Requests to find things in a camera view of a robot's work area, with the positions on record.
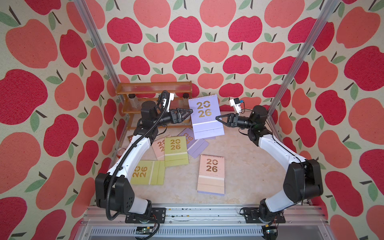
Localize aluminium post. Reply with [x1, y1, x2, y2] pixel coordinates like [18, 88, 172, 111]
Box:
[74, 0, 120, 90]
[268, 0, 341, 117]

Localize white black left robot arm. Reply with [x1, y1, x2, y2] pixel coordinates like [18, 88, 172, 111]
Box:
[95, 100, 193, 221]

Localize orange wooden shelf rack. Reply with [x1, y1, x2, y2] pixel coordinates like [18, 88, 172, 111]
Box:
[116, 81, 193, 130]

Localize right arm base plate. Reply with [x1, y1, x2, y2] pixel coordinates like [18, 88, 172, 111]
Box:
[239, 207, 286, 225]

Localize green calendar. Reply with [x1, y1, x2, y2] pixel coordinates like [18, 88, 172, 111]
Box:
[165, 136, 189, 168]
[130, 161, 166, 185]

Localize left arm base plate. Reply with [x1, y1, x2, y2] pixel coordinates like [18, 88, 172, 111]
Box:
[125, 208, 167, 224]

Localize aluminium post left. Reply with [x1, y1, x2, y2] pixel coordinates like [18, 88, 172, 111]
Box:
[74, 0, 120, 90]

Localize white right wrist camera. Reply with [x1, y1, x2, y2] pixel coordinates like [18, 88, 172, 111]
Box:
[230, 98, 244, 114]

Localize glass jar left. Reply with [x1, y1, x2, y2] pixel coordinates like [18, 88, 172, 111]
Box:
[128, 94, 140, 109]

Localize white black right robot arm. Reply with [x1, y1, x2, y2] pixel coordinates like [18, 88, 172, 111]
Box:
[216, 106, 324, 223]

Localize red cola can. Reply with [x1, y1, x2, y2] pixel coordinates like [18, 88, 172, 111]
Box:
[116, 148, 126, 158]

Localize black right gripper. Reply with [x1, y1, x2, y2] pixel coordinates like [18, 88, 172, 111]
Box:
[216, 114, 255, 132]

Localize aluminium frame rail front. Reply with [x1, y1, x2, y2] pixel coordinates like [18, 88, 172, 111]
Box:
[72, 204, 336, 240]

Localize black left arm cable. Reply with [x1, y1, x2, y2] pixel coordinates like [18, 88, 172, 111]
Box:
[104, 90, 172, 240]

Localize aluminium post right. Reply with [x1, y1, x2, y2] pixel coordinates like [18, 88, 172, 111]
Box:
[268, 0, 341, 117]

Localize pink calendar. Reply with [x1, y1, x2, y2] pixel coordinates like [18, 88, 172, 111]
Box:
[197, 155, 225, 194]
[152, 135, 170, 161]

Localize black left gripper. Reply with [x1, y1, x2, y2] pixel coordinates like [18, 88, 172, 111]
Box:
[152, 108, 192, 128]

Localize glass jar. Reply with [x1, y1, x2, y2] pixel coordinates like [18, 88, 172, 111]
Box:
[183, 93, 190, 107]
[128, 94, 140, 109]

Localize glass jar right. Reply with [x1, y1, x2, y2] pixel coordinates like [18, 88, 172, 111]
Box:
[183, 93, 190, 107]

